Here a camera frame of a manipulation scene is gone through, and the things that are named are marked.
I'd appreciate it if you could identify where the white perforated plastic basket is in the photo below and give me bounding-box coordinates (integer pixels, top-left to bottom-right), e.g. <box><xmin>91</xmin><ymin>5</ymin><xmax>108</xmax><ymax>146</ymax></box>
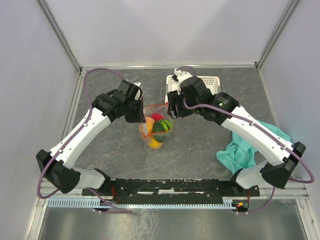
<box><xmin>165</xmin><ymin>74</ymin><xmax>221</xmax><ymax>103</ymax></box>

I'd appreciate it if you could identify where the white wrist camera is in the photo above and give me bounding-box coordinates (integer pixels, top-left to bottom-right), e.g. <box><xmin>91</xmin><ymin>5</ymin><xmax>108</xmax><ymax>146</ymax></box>
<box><xmin>171</xmin><ymin>68</ymin><xmax>193</xmax><ymax>83</ymax></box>
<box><xmin>127</xmin><ymin>82</ymin><xmax>142</xmax><ymax>100</ymax></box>

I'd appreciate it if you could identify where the green toy watermelon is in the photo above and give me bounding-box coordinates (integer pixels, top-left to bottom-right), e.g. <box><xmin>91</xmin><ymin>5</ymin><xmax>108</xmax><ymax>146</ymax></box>
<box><xmin>159</xmin><ymin>119</ymin><xmax>172</xmax><ymax>132</ymax></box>

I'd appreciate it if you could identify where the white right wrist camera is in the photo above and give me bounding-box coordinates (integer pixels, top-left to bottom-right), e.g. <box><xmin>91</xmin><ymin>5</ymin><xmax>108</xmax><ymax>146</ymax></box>
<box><xmin>171</xmin><ymin>68</ymin><xmax>193</xmax><ymax>83</ymax></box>

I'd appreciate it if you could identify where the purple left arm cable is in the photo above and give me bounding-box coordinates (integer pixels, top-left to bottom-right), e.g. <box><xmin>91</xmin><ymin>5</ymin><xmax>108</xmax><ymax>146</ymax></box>
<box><xmin>36</xmin><ymin>67</ymin><xmax>133</xmax><ymax>215</ymax></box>

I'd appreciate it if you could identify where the teal cloth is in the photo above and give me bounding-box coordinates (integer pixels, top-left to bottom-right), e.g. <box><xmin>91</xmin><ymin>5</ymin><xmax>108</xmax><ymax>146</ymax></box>
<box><xmin>216</xmin><ymin>119</ymin><xmax>292</xmax><ymax>176</ymax></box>

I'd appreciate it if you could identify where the light blue cable duct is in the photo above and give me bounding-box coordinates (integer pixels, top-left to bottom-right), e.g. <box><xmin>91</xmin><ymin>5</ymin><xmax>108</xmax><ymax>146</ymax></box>
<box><xmin>46</xmin><ymin>197</ymin><xmax>241</xmax><ymax>208</ymax></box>

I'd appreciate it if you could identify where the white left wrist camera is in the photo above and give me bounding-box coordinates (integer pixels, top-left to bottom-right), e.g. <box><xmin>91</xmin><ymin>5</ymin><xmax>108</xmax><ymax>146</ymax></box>
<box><xmin>127</xmin><ymin>82</ymin><xmax>142</xmax><ymax>100</ymax></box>

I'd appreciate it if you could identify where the yellow toy lemon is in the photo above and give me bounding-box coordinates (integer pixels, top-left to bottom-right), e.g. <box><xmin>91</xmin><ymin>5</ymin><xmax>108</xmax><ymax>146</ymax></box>
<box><xmin>148</xmin><ymin>137</ymin><xmax>162</xmax><ymax>150</ymax></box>

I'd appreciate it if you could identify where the dark green toy avocado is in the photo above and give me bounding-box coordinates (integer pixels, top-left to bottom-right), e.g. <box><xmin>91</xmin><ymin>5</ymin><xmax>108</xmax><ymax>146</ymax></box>
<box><xmin>152</xmin><ymin>120</ymin><xmax>167</xmax><ymax>143</ymax></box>

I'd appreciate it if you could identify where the red toy apple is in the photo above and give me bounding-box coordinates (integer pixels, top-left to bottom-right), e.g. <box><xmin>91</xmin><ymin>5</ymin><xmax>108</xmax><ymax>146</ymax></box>
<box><xmin>151</xmin><ymin>113</ymin><xmax>164</xmax><ymax>122</ymax></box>

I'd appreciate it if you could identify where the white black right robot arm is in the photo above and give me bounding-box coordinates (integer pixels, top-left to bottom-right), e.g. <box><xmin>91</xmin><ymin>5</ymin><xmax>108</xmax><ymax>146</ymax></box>
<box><xmin>167</xmin><ymin>72</ymin><xmax>306</xmax><ymax>196</ymax></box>

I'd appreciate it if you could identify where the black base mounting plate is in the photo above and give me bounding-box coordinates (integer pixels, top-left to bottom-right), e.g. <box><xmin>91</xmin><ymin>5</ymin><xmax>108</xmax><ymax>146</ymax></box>
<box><xmin>95</xmin><ymin>178</ymin><xmax>260</xmax><ymax>207</ymax></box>

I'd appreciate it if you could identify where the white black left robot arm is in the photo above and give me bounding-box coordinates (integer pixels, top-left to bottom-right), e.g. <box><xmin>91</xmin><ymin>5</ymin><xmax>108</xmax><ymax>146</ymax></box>
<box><xmin>36</xmin><ymin>80</ymin><xmax>145</xmax><ymax>195</ymax></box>

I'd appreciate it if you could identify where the toy peach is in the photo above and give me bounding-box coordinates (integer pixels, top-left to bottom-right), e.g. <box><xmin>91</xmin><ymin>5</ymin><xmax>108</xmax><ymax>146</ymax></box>
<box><xmin>144</xmin><ymin>117</ymin><xmax>155</xmax><ymax>135</ymax></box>

